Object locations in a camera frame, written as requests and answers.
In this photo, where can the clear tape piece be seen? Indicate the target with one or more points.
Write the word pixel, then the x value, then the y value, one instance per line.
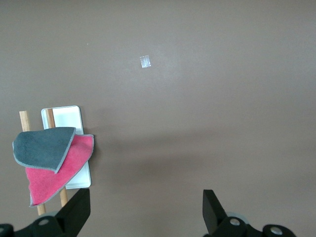
pixel 145 61

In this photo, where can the pink and grey cloth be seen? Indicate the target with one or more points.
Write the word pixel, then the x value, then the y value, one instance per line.
pixel 74 158

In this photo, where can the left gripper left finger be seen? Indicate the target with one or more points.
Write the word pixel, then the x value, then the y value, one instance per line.
pixel 74 212

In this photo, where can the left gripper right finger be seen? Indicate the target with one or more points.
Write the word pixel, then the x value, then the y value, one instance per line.
pixel 213 212

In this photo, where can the white rack with wooden rods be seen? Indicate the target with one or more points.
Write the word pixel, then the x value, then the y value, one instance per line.
pixel 66 118

